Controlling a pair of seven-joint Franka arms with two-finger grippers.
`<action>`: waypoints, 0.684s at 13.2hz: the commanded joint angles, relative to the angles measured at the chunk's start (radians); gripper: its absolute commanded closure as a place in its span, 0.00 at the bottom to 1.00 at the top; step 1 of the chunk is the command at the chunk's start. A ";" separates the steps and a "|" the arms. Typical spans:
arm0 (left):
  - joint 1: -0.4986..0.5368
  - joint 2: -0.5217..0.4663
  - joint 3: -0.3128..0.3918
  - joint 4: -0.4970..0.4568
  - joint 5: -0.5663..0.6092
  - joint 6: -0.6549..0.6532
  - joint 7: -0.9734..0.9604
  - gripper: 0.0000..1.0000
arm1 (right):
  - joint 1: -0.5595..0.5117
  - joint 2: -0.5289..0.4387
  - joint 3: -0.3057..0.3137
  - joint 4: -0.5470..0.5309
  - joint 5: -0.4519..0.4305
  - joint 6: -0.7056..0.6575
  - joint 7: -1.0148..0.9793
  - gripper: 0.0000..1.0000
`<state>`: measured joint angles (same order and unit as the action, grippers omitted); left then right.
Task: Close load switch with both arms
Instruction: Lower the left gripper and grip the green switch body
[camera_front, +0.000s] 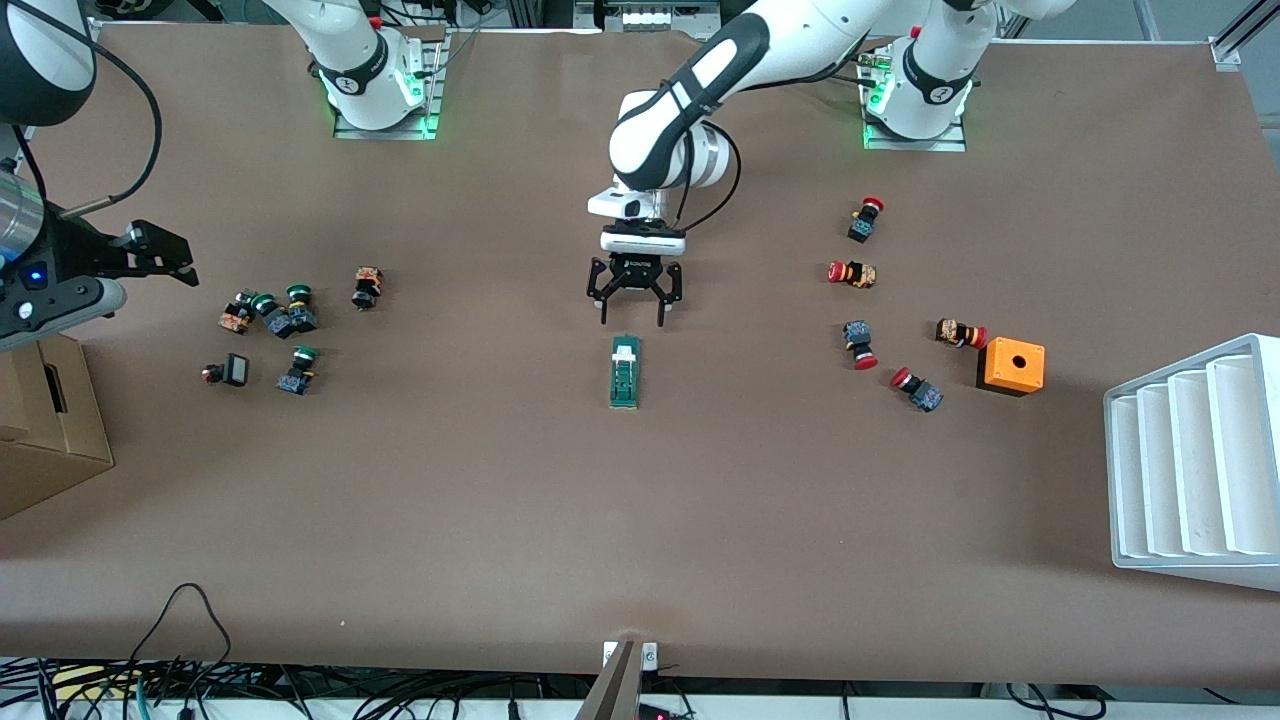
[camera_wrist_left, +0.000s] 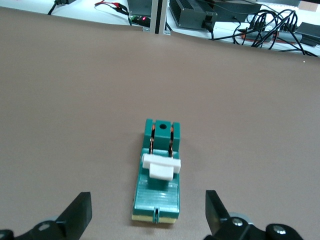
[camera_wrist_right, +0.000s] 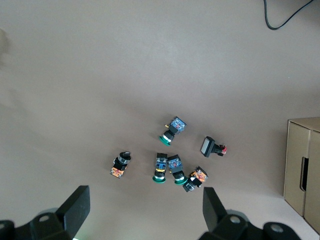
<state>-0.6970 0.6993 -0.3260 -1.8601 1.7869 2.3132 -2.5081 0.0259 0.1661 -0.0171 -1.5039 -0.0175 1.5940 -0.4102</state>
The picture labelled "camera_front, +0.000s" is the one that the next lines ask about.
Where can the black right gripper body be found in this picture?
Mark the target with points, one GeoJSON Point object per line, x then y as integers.
{"type": "Point", "coordinates": [82, 251]}

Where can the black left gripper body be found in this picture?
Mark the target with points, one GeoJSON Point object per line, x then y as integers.
{"type": "Point", "coordinates": [634, 267]}

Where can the green load switch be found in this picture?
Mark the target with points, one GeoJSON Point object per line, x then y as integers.
{"type": "Point", "coordinates": [626, 372]}

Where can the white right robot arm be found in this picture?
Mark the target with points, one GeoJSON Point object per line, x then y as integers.
{"type": "Point", "coordinates": [360, 60]}

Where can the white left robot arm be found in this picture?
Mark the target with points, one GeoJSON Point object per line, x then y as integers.
{"type": "Point", "coordinates": [700, 80]}

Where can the green pushbutton blue block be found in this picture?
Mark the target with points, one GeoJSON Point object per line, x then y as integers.
{"type": "Point", "coordinates": [298, 372]}
{"type": "Point", "coordinates": [272, 318]}

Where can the black rectangular pushbutton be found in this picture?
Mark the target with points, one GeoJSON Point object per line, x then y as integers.
{"type": "Point", "coordinates": [232, 371]}

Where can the green pushbutton black block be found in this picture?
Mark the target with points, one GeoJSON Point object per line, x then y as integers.
{"type": "Point", "coordinates": [301, 310]}

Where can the red emergency button orange block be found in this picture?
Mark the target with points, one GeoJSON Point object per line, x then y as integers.
{"type": "Point", "coordinates": [853, 274]}
{"type": "Point", "coordinates": [960, 333]}

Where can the brown cardboard box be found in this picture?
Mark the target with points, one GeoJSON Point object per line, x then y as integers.
{"type": "Point", "coordinates": [50, 440]}

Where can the red emergency button blue block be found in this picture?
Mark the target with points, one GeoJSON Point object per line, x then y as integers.
{"type": "Point", "coordinates": [918, 390]}
{"type": "Point", "coordinates": [859, 342]}

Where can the red emergency button black block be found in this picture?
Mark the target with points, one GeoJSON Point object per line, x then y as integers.
{"type": "Point", "coordinates": [865, 220]}

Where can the white power strip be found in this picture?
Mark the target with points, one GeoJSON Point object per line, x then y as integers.
{"type": "Point", "coordinates": [655, 17]}

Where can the white slotted tray rack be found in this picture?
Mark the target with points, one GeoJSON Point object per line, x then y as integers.
{"type": "Point", "coordinates": [1195, 470]}

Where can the black selector switch orange block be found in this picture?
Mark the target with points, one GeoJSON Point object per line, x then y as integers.
{"type": "Point", "coordinates": [366, 288]}

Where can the aluminium arm base plate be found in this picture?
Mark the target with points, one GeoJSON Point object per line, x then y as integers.
{"type": "Point", "coordinates": [432, 90]}
{"type": "Point", "coordinates": [955, 140]}

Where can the orange button enclosure box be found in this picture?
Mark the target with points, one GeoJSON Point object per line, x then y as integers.
{"type": "Point", "coordinates": [1012, 368]}

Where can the white mounting bracket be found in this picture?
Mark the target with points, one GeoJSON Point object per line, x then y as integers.
{"type": "Point", "coordinates": [650, 655]}

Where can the grey camera mounting bar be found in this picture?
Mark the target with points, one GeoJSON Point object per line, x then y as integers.
{"type": "Point", "coordinates": [612, 690]}

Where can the aluminium corner bracket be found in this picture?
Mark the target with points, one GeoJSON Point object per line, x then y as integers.
{"type": "Point", "coordinates": [1226, 52]}

